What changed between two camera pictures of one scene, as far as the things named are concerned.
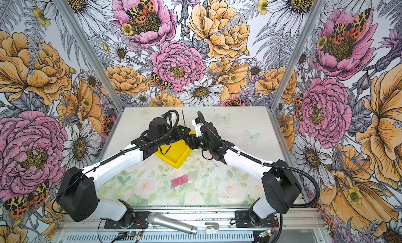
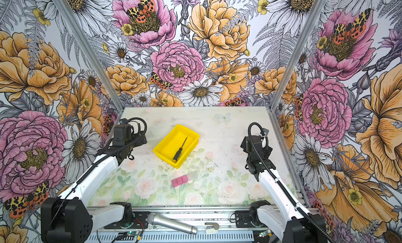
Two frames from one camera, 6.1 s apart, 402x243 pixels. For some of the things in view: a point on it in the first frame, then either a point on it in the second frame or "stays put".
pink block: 179,180 stays put
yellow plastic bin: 176,153 stays put
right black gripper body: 203,144 to 244,150
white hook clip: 212,227 stays put
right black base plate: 242,220 stays put
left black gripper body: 173,136 to 143,142
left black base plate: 140,222 stays put
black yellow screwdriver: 183,117 to 178,153
